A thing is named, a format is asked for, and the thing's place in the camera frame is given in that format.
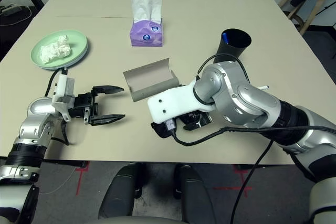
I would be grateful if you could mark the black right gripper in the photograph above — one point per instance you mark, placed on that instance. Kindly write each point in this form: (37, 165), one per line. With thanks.
(194, 120)

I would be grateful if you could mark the black plastic cup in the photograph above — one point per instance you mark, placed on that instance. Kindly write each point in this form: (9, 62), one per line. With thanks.
(228, 49)

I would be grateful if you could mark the dark grey robot right leg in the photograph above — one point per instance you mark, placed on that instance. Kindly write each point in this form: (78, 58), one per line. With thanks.
(194, 195)

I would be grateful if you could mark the blue capped whiteboard marker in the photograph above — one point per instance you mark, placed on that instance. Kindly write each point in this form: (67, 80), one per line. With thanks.
(263, 87)

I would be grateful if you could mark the light blue plate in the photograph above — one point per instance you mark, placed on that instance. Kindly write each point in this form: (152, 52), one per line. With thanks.
(78, 65)

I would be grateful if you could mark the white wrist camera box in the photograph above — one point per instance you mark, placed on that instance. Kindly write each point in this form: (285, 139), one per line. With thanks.
(61, 87)
(170, 103)

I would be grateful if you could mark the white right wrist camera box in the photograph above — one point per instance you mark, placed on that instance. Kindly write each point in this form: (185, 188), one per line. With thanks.
(170, 103)

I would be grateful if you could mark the white tissue sheet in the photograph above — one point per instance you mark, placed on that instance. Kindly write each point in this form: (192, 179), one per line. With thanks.
(145, 6)

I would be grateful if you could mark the dark grey robot left leg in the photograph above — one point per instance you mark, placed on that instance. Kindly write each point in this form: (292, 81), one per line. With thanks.
(118, 195)

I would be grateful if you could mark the blue marker pen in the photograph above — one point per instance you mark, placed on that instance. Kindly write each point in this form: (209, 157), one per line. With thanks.
(225, 37)

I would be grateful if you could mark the light green plate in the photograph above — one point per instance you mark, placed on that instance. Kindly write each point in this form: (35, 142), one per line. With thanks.
(76, 40)

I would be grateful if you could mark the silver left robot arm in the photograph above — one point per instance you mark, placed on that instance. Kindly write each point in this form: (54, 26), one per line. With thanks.
(36, 111)

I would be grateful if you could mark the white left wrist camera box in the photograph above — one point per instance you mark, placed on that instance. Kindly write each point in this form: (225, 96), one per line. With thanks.
(61, 87)

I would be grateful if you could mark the dark grey robot leg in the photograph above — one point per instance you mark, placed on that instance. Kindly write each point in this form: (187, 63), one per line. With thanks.
(118, 195)
(194, 195)

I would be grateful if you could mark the grey glasses case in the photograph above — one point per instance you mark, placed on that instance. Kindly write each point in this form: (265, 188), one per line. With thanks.
(147, 82)

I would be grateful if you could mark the purple tissue pack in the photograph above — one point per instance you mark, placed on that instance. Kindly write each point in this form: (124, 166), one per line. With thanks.
(144, 35)

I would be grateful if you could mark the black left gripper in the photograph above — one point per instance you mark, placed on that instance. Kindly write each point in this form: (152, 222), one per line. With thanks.
(81, 103)

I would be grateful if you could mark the black table foot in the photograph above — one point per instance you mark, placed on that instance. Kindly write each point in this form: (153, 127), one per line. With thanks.
(65, 163)

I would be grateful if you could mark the wooden stool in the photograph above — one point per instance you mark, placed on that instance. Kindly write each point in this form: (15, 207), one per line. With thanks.
(316, 9)

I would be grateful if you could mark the white power strip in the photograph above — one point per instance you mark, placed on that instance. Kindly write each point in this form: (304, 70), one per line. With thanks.
(9, 9)

